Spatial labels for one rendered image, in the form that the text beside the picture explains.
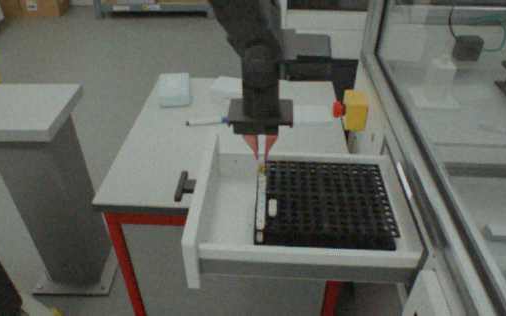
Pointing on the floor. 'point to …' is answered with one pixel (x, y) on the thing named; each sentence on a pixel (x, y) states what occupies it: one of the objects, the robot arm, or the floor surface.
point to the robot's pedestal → (49, 183)
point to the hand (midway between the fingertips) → (261, 154)
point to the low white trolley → (146, 141)
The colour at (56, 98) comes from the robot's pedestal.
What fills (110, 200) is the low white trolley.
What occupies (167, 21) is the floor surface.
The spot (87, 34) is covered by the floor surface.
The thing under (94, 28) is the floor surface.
